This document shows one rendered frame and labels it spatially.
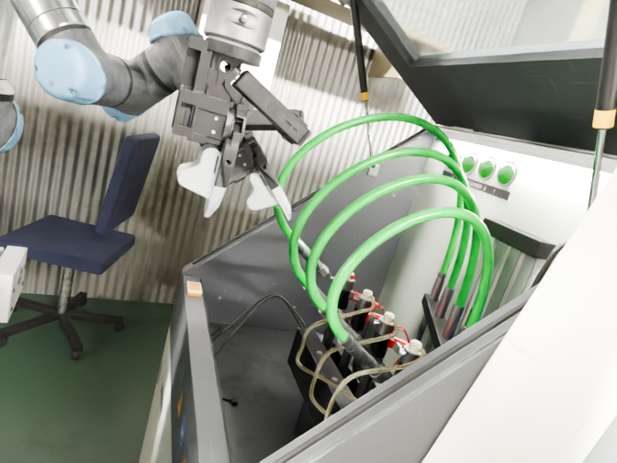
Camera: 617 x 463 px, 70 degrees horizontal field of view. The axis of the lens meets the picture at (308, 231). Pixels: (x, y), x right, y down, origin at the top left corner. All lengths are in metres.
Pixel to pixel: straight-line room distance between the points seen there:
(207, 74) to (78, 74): 0.17
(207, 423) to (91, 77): 0.48
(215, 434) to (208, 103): 0.42
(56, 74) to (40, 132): 2.09
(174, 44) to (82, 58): 0.16
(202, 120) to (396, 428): 0.41
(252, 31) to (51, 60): 0.26
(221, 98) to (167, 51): 0.21
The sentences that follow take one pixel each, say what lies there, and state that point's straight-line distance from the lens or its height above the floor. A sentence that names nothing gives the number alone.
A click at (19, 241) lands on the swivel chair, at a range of 2.33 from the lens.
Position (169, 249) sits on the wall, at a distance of 2.91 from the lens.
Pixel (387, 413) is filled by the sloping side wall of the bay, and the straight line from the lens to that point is 0.52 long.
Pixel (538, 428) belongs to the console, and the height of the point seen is 1.16.
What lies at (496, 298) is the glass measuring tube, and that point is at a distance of 0.89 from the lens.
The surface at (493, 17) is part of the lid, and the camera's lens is 0.83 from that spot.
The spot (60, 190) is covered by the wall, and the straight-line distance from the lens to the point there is 2.80.
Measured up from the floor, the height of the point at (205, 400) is 0.95.
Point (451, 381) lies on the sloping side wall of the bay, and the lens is 0.54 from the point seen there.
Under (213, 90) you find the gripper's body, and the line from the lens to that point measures 0.56.
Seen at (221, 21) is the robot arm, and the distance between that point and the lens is 0.55.
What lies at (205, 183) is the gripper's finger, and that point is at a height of 1.26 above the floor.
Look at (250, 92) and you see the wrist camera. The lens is 0.56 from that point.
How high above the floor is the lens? 1.37
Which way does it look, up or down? 14 degrees down
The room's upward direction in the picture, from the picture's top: 16 degrees clockwise
